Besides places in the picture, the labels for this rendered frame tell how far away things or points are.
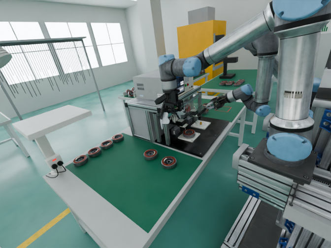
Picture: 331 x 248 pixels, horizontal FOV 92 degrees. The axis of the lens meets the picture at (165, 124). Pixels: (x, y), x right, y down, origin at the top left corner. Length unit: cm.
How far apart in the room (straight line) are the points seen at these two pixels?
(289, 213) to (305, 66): 54
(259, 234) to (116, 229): 106
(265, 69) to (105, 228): 119
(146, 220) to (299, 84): 86
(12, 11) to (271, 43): 715
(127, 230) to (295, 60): 96
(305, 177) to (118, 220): 87
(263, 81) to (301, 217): 66
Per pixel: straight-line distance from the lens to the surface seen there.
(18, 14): 748
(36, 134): 113
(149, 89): 144
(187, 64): 68
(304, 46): 58
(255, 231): 161
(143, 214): 99
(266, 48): 103
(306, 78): 60
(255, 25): 72
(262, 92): 109
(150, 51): 546
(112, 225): 102
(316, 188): 90
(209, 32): 496
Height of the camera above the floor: 155
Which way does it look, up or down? 26 degrees down
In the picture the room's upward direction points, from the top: 8 degrees counter-clockwise
